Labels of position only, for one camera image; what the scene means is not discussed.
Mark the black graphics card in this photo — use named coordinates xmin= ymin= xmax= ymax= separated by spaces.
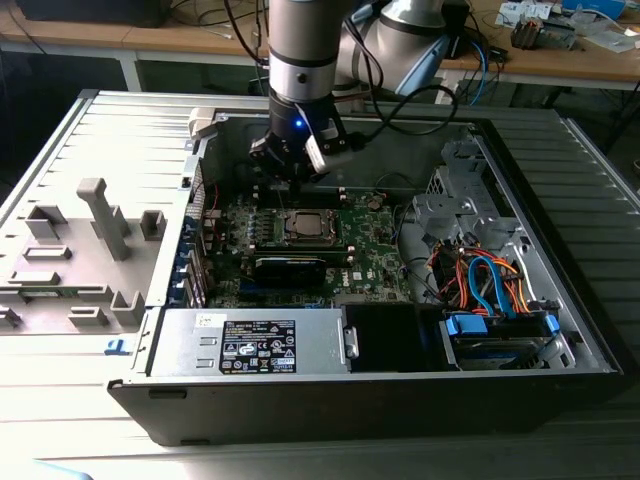
xmin=253 ymin=255 xmax=329 ymax=290

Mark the blue box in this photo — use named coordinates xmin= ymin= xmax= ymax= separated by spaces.
xmin=562 ymin=0 xmax=626 ymax=19

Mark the blue hanging cable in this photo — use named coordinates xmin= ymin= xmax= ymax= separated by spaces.
xmin=469 ymin=39 xmax=496 ymax=107

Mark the black PC case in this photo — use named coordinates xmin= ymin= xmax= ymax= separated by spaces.
xmin=107 ymin=102 xmax=626 ymax=449

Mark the small white box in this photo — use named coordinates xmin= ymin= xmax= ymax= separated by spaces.
xmin=433 ymin=79 xmax=460 ymax=106

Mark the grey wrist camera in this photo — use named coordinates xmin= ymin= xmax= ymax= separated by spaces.
xmin=248 ymin=137 xmax=275 ymax=160

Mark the hard disk in blue carrier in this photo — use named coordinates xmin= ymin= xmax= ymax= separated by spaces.
xmin=439 ymin=309 xmax=561 ymax=372

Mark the white printed paper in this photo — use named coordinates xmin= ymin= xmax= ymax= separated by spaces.
xmin=499 ymin=0 xmax=554 ymax=24

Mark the finned heat sink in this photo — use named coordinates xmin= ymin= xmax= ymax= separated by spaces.
xmin=509 ymin=13 xmax=544 ymax=51

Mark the metal socket cover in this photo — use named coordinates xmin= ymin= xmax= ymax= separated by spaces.
xmin=283 ymin=207 xmax=346 ymax=246

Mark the CPU socket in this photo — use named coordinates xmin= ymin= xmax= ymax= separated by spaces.
xmin=279 ymin=205 xmax=347 ymax=247

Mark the orange wire bundle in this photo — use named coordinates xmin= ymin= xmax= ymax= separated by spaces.
xmin=428 ymin=243 xmax=535 ymax=315

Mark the metal drive cage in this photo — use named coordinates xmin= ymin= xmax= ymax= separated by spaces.
xmin=412 ymin=139 xmax=524 ymax=251

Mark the grey parts rack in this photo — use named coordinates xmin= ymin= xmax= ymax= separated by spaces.
xmin=0 ymin=177 xmax=169 ymax=337

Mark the blue wire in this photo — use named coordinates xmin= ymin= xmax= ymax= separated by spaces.
xmin=467 ymin=252 xmax=519 ymax=319

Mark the black camera cable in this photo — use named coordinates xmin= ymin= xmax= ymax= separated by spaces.
xmin=344 ymin=82 xmax=459 ymax=146

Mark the grey metal device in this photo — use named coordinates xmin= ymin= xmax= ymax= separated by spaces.
xmin=542 ymin=17 xmax=576 ymax=51

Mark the grey power supply unit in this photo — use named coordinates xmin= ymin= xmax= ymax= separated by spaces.
xmin=148 ymin=307 xmax=361 ymax=379

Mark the long wooden desk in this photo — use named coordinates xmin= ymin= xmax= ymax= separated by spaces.
xmin=0 ymin=0 xmax=640 ymax=94

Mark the black monitor stand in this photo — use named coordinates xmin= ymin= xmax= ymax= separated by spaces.
xmin=442 ymin=0 xmax=474 ymax=60

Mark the clear plastic bag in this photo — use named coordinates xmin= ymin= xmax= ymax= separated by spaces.
xmin=574 ymin=19 xmax=640 ymax=55

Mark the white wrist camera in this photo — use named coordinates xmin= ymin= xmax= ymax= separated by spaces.
xmin=302 ymin=134 xmax=352 ymax=175

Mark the green RAM stick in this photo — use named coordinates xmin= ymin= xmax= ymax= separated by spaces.
xmin=22 ymin=285 xmax=109 ymax=300

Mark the green motherboard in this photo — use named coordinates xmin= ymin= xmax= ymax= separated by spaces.
xmin=202 ymin=192 xmax=416 ymax=309

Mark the black box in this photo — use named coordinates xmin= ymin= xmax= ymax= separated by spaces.
xmin=14 ymin=0 xmax=169 ymax=29

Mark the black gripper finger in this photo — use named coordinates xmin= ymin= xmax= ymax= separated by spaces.
xmin=267 ymin=152 xmax=297 ymax=201
xmin=295 ymin=164 xmax=319 ymax=201

